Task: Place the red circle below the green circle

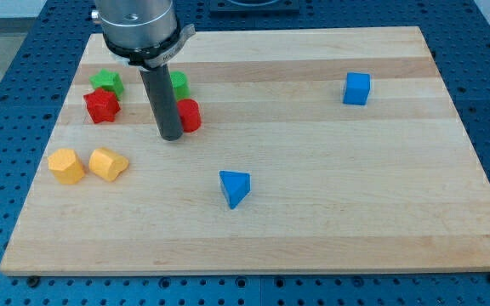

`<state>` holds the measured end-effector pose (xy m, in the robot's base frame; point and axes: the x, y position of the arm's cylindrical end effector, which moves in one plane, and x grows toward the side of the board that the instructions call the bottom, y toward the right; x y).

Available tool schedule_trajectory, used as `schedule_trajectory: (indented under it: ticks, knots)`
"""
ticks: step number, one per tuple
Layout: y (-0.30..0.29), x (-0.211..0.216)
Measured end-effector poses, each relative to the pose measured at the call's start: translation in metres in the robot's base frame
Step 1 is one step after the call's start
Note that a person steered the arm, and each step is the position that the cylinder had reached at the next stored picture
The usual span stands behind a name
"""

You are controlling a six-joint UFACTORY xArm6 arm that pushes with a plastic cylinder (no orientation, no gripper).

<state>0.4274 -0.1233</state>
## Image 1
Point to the red circle block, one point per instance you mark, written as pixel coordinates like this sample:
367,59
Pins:
189,114

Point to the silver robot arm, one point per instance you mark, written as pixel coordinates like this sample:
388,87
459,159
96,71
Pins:
145,33

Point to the green circle block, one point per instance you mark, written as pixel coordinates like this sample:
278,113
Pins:
180,85

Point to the blue triangle block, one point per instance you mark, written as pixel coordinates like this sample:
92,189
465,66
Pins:
235,186

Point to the wooden board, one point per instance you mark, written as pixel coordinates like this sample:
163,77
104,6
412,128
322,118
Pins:
393,186

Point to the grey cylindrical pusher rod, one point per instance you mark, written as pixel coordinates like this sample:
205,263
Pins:
160,92

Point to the blue cube block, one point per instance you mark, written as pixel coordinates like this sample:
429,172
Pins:
357,88

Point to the yellow heart block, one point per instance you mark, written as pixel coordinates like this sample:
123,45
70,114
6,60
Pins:
107,164

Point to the red star block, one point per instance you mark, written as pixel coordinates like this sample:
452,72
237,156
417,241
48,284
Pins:
102,105

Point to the green star block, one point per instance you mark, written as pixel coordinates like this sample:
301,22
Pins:
109,81

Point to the yellow hexagon block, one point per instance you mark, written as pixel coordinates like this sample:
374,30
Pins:
66,166

